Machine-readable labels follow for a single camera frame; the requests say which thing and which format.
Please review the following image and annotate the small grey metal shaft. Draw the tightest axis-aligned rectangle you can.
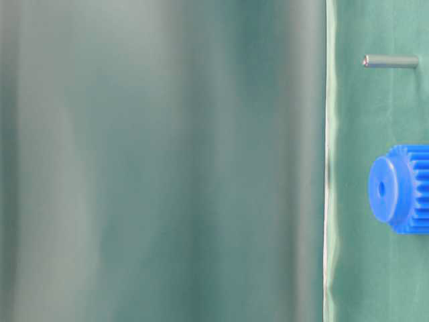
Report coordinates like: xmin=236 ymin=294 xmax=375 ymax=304
xmin=362 ymin=54 xmax=419 ymax=68

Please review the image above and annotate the green table cloth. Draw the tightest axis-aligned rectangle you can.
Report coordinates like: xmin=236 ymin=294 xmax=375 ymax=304
xmin=324 ymin=1 xmax=428 ymax=321

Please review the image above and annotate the blue plastic spur gear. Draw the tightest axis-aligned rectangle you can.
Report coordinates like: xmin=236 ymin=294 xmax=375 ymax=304
xmin=368 ymin=145 xmax=429 ymax=234

